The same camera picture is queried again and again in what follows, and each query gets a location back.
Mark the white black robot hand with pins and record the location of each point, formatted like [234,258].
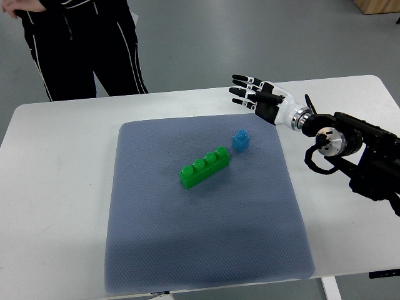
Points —
[270,102]

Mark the person in black clothes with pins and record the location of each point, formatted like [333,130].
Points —
[75,44]

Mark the black table control panel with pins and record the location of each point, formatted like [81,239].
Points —
[384,274]

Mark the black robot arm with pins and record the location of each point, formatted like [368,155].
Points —
[367,154]

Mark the wooden box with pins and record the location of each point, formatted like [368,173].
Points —
[368,7]

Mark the long green block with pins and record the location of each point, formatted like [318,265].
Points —
[201,169]

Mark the small blue block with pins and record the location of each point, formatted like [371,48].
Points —
[240,141]

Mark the white table leg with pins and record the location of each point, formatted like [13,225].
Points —
[331,289]

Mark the blue-grey mesh mat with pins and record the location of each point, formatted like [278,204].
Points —
[241,225]

